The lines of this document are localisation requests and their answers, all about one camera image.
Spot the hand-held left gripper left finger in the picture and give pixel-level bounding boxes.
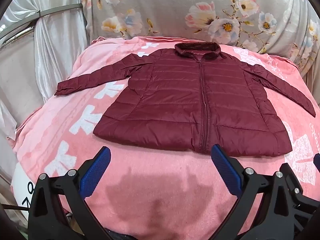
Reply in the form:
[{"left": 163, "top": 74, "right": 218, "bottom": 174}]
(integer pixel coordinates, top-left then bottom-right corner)
[{"left": 28, "top": 146, "right": 113, "bottom": 240}]

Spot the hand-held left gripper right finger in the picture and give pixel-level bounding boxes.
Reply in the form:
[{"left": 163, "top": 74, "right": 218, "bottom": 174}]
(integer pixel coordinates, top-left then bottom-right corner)
[{"left": 211, "top": 144, "right": 314, "bottom": 240}]

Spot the maroon quilted jacket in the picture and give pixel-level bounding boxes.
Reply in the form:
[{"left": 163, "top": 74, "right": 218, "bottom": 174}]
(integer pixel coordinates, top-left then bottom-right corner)
[{"left": 54, "top": 42, "right": 316, "bottom": 158}]

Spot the pink printed blanket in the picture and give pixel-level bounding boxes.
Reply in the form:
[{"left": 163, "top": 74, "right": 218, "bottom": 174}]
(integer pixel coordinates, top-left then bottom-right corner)
[{"left": 14, "top": 36, "right": 320, "bottom": 240}]

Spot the white printed bag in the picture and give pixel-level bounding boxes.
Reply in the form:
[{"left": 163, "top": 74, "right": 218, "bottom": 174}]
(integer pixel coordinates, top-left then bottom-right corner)
[{"left": 13, "top": 164, "right": 52, "bottom": 222}]

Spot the white satin curtain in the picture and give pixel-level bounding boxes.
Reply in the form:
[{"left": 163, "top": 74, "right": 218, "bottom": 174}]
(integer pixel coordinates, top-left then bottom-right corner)
[{"left": 0, "top": 0, "right": 91, "bottom": 142}]

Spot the grey curtain tie band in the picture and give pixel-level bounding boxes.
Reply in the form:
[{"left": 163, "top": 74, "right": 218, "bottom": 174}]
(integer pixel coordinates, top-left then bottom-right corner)
[{"left": 0, "top": 3, "right": 83, "bottom": 43}]

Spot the grey floral quilt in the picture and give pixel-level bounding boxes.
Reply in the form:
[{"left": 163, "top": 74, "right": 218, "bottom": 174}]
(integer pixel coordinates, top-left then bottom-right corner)
[{"left": 84, "top": 0, "right": 320, "bottom": 78}]

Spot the black cable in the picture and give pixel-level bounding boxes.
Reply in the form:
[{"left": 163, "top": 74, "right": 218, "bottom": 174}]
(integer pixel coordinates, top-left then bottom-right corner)
[{"left": 4, "top": 205, "right": 31, "bottom": 212}]

